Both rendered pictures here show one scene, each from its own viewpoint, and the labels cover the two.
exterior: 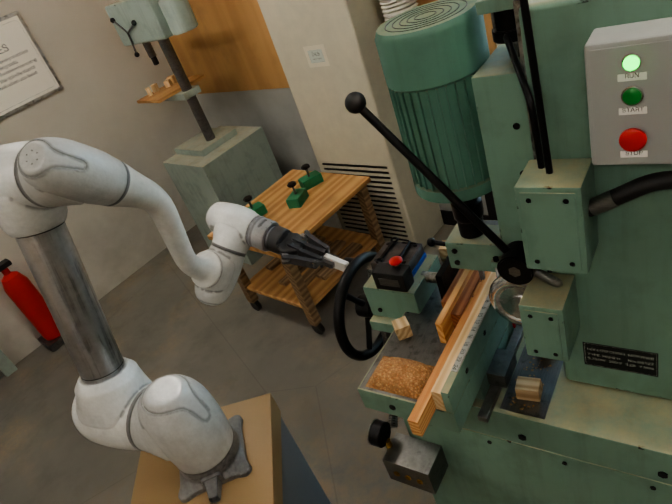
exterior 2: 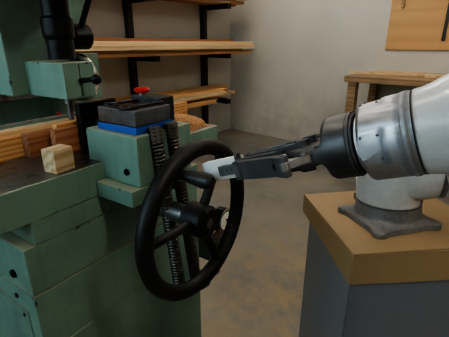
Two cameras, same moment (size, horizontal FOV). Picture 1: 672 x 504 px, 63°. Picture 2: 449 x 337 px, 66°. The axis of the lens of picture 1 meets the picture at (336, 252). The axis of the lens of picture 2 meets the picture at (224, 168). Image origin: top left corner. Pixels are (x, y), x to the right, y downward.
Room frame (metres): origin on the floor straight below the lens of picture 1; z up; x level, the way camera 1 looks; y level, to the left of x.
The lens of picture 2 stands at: (1.69, -0.07, 1.10)
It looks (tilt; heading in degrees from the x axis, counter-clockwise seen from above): 20 degrees down; 170
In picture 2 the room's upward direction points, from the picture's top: straight up
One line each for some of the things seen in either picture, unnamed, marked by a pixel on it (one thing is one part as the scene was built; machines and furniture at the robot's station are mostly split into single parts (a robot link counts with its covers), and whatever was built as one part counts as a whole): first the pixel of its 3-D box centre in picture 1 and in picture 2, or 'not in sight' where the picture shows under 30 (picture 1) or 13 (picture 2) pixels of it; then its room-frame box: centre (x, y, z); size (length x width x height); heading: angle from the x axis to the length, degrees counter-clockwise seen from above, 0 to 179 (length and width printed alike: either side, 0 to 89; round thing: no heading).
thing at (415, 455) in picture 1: (414, 463); (202, 235); (0.82, 0.01, 0.58); 0.12 x 0.08 x 0.08; 47
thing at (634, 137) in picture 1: (632, 139); not in sight; (0.56, -0.39, 1.36); 0.03 x 0.01 x 0.03; 47
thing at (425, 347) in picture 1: (441, 303); (114, 162); (0.97, -0.19, 0.87); 0.61 x 0.30 x 0.06; 137
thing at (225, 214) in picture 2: (381, 436); (221, 220); (0.87, 0.06, 0.65); 0.06 x 0.04 x 0.08; 137
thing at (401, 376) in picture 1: (399, 372); (182, 120); (0.78, -0.03, 0.91); 0.12 x 0.09 x 0.03; 47
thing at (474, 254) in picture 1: (485, 251); (61, 81); (0.90, -0.29, 1.03); 0.14 x 0.07 x 0.09; 47
